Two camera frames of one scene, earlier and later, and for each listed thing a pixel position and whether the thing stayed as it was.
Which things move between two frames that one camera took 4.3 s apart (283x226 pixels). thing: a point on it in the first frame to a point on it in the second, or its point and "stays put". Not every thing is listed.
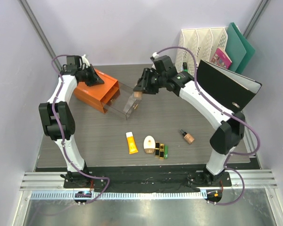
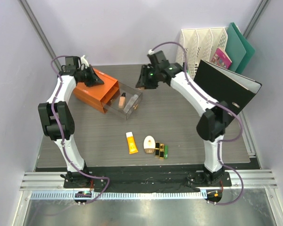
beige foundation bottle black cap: [138, 94] to [122, 101]
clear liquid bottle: [129, 103] stays put
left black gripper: [93, 76] stays put
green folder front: [235, 48] stays put
